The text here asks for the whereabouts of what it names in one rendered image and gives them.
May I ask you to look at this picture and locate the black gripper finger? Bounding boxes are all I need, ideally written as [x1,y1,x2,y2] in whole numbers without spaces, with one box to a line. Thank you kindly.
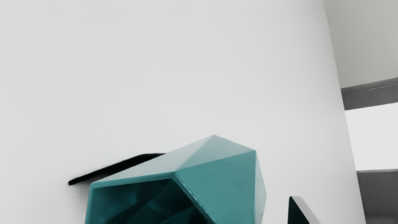
[287,196,322,224]

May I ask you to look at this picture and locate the teal faceted mug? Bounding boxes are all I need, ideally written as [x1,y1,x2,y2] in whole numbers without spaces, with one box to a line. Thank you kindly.
[86,135,267,224]

